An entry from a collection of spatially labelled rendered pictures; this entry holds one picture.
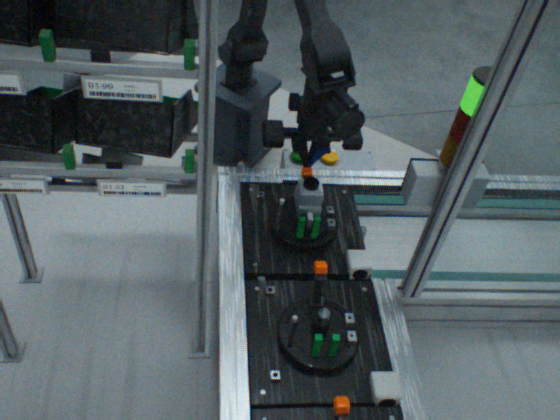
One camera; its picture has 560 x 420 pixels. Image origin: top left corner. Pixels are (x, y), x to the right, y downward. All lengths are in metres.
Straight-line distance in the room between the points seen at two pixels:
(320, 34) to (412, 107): 2.31
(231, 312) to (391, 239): 0.41
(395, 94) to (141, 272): 2.34
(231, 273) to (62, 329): 0.32
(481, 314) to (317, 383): 0.40
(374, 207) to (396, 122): 1.87
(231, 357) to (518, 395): 0.54
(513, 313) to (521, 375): 0.11
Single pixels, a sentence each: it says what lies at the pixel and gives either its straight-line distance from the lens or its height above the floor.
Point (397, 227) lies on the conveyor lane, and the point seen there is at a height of 0.92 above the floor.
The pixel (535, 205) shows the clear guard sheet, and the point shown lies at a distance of 1.09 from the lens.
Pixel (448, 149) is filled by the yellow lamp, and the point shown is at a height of 1.29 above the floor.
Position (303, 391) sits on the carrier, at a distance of 1.04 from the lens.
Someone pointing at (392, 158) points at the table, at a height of 0.86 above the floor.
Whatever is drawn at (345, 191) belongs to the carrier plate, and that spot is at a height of 0.97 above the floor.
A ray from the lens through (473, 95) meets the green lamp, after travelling 0.92.
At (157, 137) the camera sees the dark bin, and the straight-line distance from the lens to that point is 0.85.
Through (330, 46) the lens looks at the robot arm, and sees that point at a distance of 1.05.
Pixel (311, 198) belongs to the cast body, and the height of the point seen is 1.08.
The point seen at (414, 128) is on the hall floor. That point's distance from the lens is 3.20.
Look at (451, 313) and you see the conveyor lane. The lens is 1.27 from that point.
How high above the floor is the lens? 1.88
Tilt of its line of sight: 46 degrees down
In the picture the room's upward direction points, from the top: 9 degrees clockwise
